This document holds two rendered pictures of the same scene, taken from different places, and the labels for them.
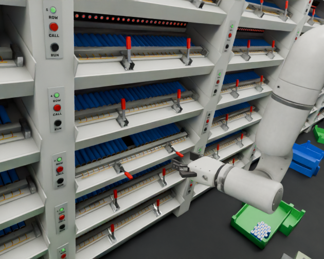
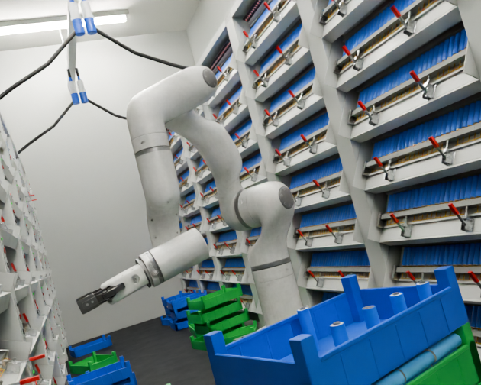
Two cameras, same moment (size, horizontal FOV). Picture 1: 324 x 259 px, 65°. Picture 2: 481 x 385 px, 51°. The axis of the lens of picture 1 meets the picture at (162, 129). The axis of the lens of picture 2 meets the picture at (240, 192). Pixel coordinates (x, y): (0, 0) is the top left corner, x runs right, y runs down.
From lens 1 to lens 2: 0.86 m
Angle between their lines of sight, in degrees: 68
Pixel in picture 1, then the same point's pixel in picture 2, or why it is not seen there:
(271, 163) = (166, 234)
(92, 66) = not seen: outside the picture
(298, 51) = (140, 110)
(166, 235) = not seen: outside the picture
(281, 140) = (172, 180)
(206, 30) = not seen: outside the picture
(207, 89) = (0, 262)
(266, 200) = (199, 239)
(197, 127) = (15, 330)
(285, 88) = (150, 139)
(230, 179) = (159, 254)
